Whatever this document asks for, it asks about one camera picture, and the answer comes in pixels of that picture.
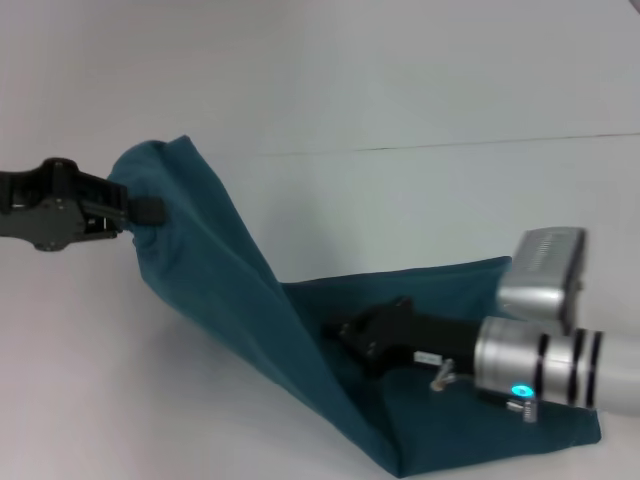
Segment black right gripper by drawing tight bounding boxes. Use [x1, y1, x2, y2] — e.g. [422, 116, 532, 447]
[321, 296, 485, 382]

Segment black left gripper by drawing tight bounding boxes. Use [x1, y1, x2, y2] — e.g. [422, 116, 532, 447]
[0, 157, 166, 252]

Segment teal blue shirt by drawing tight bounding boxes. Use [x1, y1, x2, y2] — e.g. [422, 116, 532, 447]
[106, 133, 602, 480]

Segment metal plug with cable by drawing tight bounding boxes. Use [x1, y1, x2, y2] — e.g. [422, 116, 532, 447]
[430, 358, 539, 425]

